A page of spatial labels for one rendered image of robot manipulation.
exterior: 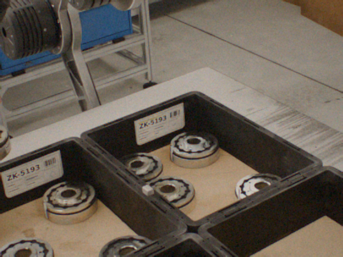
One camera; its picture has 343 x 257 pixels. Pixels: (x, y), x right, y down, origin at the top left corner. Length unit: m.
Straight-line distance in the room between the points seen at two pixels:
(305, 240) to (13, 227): 0.54
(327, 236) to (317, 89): 2.37
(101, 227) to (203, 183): 0.23
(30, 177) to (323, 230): 0.57
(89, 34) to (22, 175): 2.07
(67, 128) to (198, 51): 2.22
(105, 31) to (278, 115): 1.68
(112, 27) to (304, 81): 1.03
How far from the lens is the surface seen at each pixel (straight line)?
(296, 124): 1.87
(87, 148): 1.38
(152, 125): 1.50
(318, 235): 1.28
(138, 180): 1.25
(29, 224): 1.36
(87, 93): 2.16
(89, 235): 1.31
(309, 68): 3.83
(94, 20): 3.39
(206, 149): 1.46
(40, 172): 1.40
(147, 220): 1.23
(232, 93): 2.03
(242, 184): 1.35
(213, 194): 1.38
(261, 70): 3.81
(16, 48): 2.09
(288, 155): 1.34
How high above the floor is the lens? 1.62
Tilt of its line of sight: 30 degrees down
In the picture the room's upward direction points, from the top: 5 degrees counter-clockwise
